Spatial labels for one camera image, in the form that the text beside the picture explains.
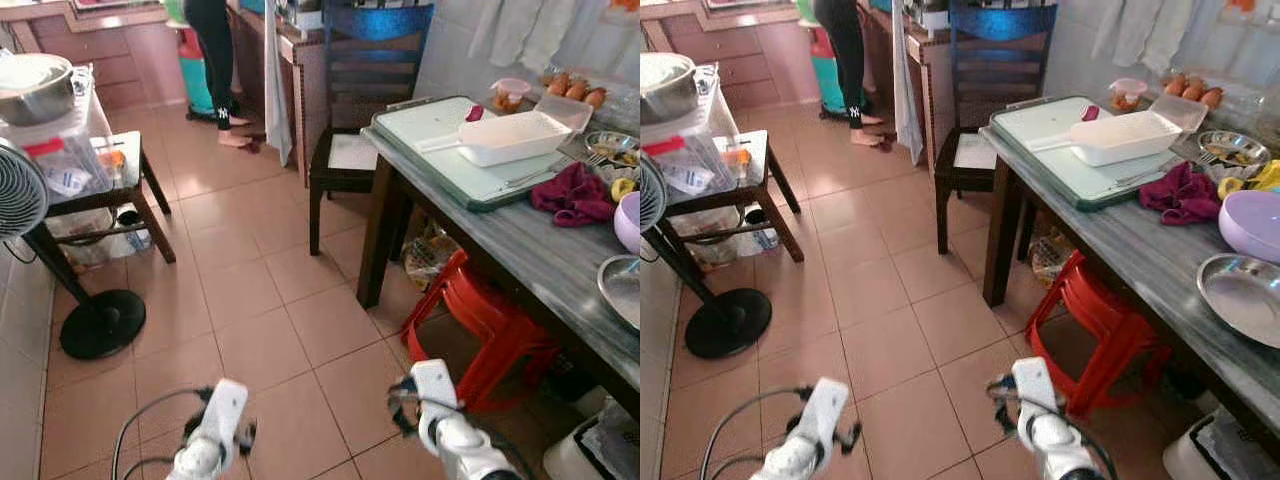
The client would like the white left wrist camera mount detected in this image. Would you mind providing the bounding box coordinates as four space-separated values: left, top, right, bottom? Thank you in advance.
200 378 250 456
800 377 851 451

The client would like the white plastic bag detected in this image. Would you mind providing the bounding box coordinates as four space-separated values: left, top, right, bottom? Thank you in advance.
45 205 153 266
672 205 781 263

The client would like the pink cabinet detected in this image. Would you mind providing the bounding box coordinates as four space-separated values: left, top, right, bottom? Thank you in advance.
0 0 191 113
640 0 816 109

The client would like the white hanging cloth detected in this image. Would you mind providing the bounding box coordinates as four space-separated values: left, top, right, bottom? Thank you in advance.
890 0 926 166
262 0 296 166

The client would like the pale hanging towel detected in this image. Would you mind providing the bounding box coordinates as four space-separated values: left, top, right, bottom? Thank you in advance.
1090 0 1136 61
520 0 581 76
468 0 521 63
1135 0 1196 73

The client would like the dark wooden chair blue cushion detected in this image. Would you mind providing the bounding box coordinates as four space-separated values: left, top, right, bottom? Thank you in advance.
935 0 1059 254
308 0 436 256

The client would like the teal bin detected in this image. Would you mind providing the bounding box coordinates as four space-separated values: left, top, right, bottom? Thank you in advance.
808 25 846 113
177 25 216 116

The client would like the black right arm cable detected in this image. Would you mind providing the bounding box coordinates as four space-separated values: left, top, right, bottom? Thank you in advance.
1060 405 1119 480
458 402 533 480

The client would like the white rectangular dish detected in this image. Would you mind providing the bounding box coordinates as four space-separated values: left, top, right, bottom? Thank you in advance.
418 108 573 168
1030 108 1183 168

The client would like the red plastic stool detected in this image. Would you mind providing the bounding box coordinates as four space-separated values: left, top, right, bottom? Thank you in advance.
1025 250 1173 419
400 250 561 413

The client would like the white bin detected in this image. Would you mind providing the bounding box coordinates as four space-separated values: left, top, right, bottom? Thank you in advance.
543 400 641 480
1162 410 1280 480

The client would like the dark wooden table grey top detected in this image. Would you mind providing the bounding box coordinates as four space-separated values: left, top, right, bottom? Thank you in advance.
980 95 1280 466
355 95 641 421

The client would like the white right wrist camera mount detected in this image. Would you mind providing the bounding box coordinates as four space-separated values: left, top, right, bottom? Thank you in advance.
410 360 461 426
1010 357 1059 426

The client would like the small container pink lid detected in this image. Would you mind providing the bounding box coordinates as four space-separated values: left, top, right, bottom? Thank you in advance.
1108 77 1151 114
490 77 533 114

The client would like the black standing fan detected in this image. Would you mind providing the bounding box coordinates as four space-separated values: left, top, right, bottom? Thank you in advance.
0 138 148 361
640 150 773 361

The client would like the purple bowl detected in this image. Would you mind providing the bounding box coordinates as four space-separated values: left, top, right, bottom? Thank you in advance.
613 190 641 256
1217 190 1280 266

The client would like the printed plastic bag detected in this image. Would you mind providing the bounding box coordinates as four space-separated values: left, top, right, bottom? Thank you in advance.
1028 225 1079 289
402 222 463 291

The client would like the shallow metal dish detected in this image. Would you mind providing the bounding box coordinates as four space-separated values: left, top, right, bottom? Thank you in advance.
1196 253 1280 349
597 255 641 333

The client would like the clear plastic bag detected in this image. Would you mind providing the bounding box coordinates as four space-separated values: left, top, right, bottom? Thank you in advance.
645 65 771 201
5 100 126 204

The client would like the clear plastic lid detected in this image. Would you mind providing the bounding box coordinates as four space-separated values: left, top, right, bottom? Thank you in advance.
1150 93 1211 133
535 93 596 133

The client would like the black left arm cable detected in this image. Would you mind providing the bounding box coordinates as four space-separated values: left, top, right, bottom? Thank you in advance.
110 386 209 480
698 386 804 480

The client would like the large metal pot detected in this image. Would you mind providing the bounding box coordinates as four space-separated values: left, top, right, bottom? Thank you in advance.
640 52 699 126
0 52 76 126

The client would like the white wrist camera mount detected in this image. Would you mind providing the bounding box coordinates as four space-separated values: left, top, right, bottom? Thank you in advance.
410 360 461 426
200 378 250 456
800 377 851 451
1010 357 1059 426

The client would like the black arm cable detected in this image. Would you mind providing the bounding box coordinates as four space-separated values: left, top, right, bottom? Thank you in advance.
698 386 804 480
1060 405 1119 480
110 386 209 480
458 402 533 480

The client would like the metal bowl with food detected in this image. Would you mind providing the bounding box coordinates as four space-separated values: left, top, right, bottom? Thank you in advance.
1197 130 1271 169
585 130 641 169

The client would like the person in black trousers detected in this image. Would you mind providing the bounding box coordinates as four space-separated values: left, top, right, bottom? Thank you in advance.
812 0 893 149
183 0 256 149

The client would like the green rimmed white tray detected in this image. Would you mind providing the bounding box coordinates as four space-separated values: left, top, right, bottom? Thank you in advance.
988 95 1206 211
370 95 591 213

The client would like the small dark wooden side table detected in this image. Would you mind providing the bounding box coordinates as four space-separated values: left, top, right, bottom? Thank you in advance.
22 130 178 266
660 128 806 266

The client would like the maroon cloth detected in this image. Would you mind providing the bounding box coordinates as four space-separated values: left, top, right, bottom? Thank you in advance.
530 162 619 228
1138 160 1223 226

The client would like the brown wooden counter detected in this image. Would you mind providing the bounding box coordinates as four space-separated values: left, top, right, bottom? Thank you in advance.
232 0 331 186
865 0 951 141

